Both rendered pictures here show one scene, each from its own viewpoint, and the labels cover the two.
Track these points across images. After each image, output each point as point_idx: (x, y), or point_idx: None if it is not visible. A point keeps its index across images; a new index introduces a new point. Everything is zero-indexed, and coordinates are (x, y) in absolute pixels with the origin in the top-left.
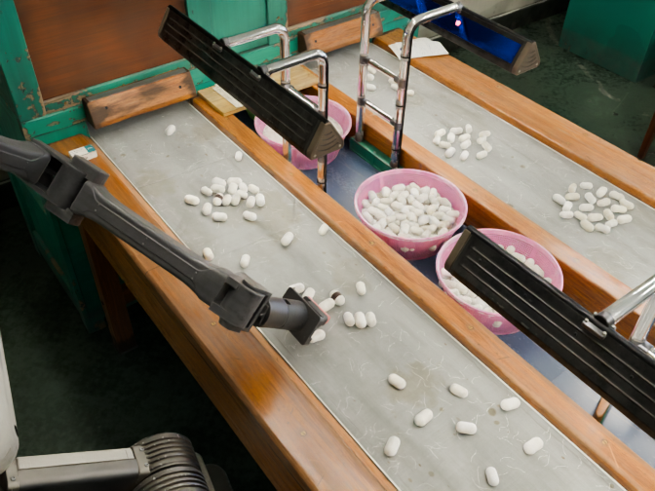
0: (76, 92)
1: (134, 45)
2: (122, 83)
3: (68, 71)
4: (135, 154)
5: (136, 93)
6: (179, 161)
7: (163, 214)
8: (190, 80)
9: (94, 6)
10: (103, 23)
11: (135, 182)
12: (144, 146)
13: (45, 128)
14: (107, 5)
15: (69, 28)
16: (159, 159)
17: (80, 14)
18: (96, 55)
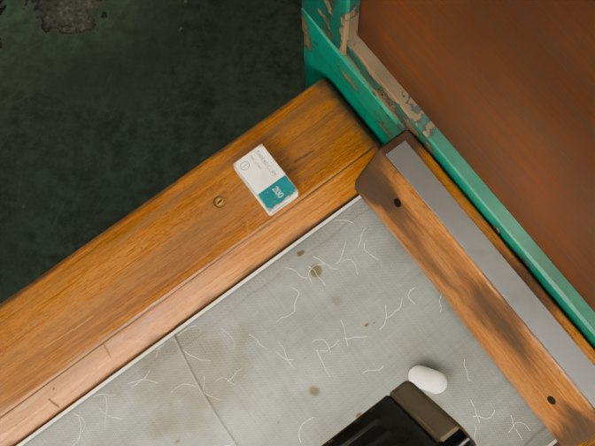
0: (413, 110)
1: (587, 247)
2: (497, 226)
3: (423, 73)
4: (320, 303)
5: (469, 276)
6: (290, 428)
7: (64, 423)
8: (586, 432)
9: (558, 88)
10: (552, 136)
11: (196, 329)
12: (357, 319)
13: (334, 64)
14: (594, 134)
15: (470, 34)
16: (298, 370)
17: (513, 52)
18: (494, 138)
